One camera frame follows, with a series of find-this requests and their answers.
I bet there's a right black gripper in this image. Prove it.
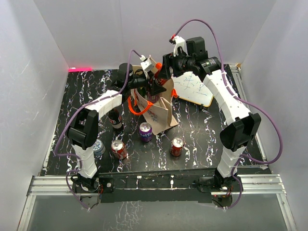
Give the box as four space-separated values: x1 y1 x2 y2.
158 50 195 80

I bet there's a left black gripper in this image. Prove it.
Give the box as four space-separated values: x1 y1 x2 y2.
128 71 166 96

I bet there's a beige canvas tote bag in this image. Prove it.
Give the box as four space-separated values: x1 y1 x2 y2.
128 59 178 135

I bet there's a cola glass bottle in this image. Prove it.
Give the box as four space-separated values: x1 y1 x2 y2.
108 108 124 132

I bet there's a purple can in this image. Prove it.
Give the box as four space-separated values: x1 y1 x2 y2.
147 95 158 103
139 122 152 142

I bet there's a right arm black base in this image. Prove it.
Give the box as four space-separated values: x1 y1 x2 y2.
193 175 243 196

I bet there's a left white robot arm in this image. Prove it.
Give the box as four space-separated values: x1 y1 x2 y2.
65 59 166 192

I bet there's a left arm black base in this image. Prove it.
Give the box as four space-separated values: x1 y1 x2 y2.
70 174 114 194

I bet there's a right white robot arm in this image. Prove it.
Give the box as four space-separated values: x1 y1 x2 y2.
158 36 261 191

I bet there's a pink tape strip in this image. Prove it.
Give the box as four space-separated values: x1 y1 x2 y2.
68 67 92 73

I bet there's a blue white tin can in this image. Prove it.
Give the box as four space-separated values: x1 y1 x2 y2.
93 139 105 156

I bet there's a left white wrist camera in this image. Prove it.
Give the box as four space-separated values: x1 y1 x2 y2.
140 55 154 72

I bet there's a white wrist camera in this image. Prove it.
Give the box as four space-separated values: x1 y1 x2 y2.
140 55 154 72
169 35 185 57

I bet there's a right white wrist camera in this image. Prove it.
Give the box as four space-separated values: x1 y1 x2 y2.
169 35 185 57

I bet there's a small whiteboard wooden frame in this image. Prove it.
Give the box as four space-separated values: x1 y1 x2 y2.
172 72 213 107

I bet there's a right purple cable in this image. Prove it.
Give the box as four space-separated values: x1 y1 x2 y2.
172 19 283 210

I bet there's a purple cable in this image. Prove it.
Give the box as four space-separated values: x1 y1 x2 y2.
172 19 283 210
54 49 146 212

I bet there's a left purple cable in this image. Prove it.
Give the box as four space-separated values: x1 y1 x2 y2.
54 49 146 212

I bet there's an aluminium frame rail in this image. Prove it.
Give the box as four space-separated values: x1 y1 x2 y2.
18 170 297 231

